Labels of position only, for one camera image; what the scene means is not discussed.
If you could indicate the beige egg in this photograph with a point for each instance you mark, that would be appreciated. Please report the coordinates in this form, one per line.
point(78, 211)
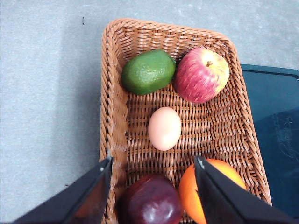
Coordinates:
point(164, 128)

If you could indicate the orange fruit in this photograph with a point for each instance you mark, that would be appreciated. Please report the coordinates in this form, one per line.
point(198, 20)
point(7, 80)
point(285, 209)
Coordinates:
point(188, 195)

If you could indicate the green avocado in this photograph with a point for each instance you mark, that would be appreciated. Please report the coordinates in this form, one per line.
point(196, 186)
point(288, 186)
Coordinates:
point(148, 71)

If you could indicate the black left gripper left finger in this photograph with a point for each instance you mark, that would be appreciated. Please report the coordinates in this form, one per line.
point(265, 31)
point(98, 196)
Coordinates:
point(82, 201)

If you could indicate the red yellow apple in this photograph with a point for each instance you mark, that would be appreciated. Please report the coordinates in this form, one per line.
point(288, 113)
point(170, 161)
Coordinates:
point(201, 74)

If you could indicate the dark blue rectangular tray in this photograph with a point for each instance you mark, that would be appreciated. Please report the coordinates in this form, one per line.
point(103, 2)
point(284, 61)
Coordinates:
point(274, 92)

